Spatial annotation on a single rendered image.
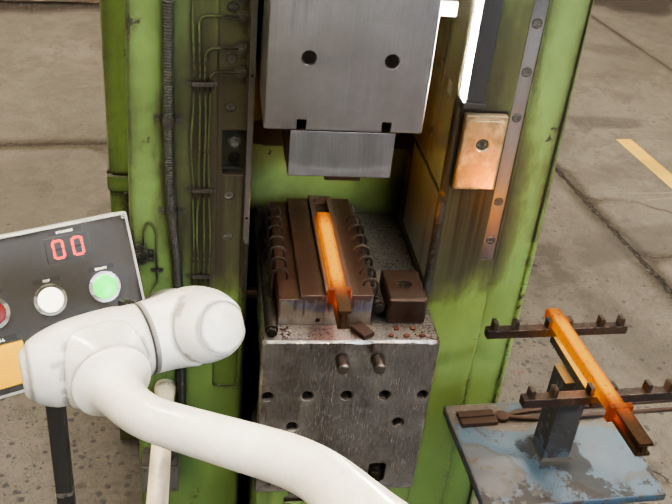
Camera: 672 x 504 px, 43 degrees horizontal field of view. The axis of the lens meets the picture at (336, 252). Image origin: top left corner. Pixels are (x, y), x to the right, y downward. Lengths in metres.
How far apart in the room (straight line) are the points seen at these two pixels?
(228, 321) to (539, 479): 0.94
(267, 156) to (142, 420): 1.23
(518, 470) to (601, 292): 2.11
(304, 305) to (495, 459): 0.52
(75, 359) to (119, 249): 0.57
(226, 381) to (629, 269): 2.45
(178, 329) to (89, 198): 3.08
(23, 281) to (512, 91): 1.02
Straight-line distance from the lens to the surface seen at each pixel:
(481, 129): 1.82
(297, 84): 1.58
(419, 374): 1.90
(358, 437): 2.00
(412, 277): 1.92
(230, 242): 1.89
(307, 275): 1.87
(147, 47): 1.70
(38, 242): 1.63
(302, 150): 1.63
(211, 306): 1.14
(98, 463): 2.84
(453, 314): 2.08
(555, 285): 3.88
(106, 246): 1.65
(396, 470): 2.10
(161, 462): 1.93
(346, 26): 1.55
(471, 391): 2.26
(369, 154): 1.65
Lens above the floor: 2.03
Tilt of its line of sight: 32 degrees down
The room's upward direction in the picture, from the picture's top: 6 degrees clockwise
